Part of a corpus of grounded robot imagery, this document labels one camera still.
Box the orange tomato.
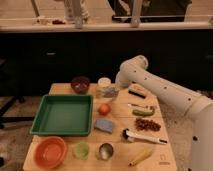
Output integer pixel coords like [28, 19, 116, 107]
[98, 103, 111, 116]

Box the orange plastic bowl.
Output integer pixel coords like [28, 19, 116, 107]
[33, 136, 68, 170]

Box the dark red bowl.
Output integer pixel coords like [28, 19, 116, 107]
[71, 76, 90, 94]

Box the grey towel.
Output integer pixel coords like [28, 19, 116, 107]
[99, 86, 118, 98]

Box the metal cup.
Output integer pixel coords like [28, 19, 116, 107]
[98, 143, 114, 160]

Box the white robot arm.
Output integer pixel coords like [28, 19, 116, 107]
[115, 55, 213, 171]

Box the black office chair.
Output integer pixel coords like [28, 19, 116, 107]
[0, 58, 36, 130]

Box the brown grape bunch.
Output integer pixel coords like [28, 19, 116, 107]
[135, 118, 161, 131]

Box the blue sponge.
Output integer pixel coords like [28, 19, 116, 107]
[94, 119, 114, 133]

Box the green toy cucumber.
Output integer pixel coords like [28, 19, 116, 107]
[132, 109, 155, 117]

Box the green plastic cup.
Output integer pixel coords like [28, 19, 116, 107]
[73, 142, 89, 160]

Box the white paper cup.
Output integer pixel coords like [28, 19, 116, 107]
[98, 77, 111, 88]

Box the green plastic tray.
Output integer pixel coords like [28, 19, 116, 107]
[30, 94, 93, 137]

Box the wooden table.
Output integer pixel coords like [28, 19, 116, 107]
[23, 83, 177, 171]

